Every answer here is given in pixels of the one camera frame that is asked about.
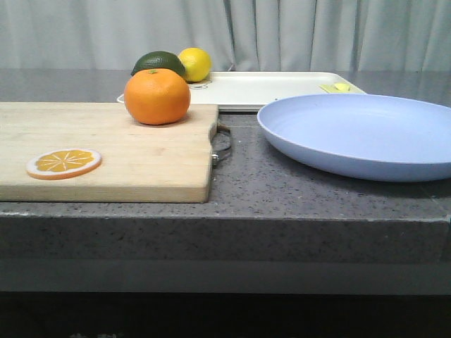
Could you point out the whole orange fruit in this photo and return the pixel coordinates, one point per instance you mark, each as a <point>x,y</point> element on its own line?
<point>157,96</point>

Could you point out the cream rectangular tray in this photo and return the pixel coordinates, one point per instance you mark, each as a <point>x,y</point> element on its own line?
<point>249,91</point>

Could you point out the blue round plate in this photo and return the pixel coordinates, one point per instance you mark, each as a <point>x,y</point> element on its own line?
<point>370,137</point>

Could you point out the wooden cutting board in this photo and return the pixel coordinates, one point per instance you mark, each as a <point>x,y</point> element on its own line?
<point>139,163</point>

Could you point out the yellow lemon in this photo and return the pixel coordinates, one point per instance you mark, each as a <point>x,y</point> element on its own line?
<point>197,63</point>

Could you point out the green lime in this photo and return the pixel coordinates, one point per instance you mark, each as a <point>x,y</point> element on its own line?
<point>159,59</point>

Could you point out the grey curtain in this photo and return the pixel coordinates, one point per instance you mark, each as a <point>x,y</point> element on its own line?
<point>239,35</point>

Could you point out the yellow lemon wedge pieces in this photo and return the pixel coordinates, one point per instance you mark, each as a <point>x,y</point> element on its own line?
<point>338,87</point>

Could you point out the orange slice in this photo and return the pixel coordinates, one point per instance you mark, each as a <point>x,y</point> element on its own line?
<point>63,164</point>

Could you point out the metal cutting board handle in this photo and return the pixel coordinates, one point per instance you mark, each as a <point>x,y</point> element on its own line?
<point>221,143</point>

